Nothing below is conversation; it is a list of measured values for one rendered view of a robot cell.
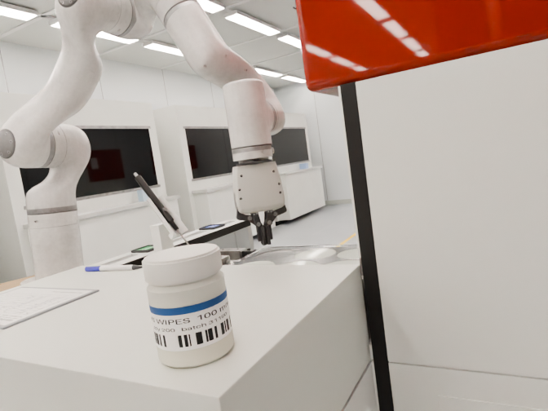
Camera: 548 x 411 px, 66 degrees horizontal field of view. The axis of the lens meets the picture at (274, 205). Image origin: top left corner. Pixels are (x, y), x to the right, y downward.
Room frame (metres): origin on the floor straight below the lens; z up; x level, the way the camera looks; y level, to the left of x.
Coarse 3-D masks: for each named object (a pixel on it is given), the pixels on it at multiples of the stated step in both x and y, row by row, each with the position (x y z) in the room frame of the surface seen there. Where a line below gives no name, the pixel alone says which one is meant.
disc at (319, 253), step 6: (300, 252) 1.02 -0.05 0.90; (306, 252) 1.01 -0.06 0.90; (312, 252) 1.00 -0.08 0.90; (318, 252) 0.99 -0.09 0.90; (324, 252) 0.98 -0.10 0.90; (330, 252) 0.97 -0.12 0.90; (300, 258) 0.96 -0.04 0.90; (306, 258) 0.95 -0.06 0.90; (312, 258) 0.94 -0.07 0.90; (318, 258) 0.93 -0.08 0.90
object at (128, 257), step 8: (232, 224) 1.25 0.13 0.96; (192, 232) 1.20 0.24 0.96; (200, 232) 1.20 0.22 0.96; (208, 232) 1.15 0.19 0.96; (176, 240) 1.12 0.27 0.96; (120, 256) 0.98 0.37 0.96; (128, 256) 0.98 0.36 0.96; (136, 256) 0.95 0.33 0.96; (96, 264) 0.92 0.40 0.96; (104, 264) 0.92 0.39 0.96; (112, 264) 0.89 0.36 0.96; (120, 264) 0.88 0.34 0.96
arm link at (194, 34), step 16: (192, 0) 0.91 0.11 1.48; (176, 16) 0.89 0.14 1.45; (192, 16) 0.89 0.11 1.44; (176, 32) 0.89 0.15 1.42; (192, 32) 0.88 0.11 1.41; (208, 32) 0.88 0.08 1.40; (192, 48) 0.88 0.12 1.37; (208, 48) 0.87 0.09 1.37; (224, 48) 0.89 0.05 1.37; (192, 64) 0.89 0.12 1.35; (208, 64) 0.87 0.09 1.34; (224, 64) 0.90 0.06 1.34; (240, 64) 0.92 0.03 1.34; (208, 80) 0.93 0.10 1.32; (224, 80) 0.93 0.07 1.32; (272, 96) 0.94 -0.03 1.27
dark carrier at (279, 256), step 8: (288, 248) 1.08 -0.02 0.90; (296, 248) 1.07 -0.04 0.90; (304, 248) 1.06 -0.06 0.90; (312, 248) 1.04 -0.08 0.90; (320, 248) 1.03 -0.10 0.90; (328, 248) 1.02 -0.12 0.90; (336, 248) 1.01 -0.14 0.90; (344, 248) 0.99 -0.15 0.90; (352, 248) 0.98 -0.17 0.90; (256, 256) 1.05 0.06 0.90; (264, 256) 1.03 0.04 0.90; (272, 256) 1.02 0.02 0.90; (280, 256) 1.01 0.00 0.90; (288, 256) 0.99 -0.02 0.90; (328, 256) 0.94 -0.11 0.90; (336, 256) 0.92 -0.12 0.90; (240, 264) 0.98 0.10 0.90; (280, 264) 0.93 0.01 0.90; (320, 264) 0.87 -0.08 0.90
